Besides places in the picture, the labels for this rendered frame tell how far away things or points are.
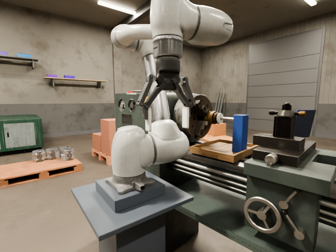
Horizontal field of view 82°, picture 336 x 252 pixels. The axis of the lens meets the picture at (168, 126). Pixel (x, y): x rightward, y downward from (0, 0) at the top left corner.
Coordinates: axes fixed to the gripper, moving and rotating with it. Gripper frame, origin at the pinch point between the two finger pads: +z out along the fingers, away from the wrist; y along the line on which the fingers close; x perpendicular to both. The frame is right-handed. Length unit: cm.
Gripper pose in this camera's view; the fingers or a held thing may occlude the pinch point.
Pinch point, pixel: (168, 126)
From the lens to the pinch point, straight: 60.9
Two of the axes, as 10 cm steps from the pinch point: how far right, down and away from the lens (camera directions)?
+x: 5.1, 1.1, -8.5
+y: -8.6, 0.7, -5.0
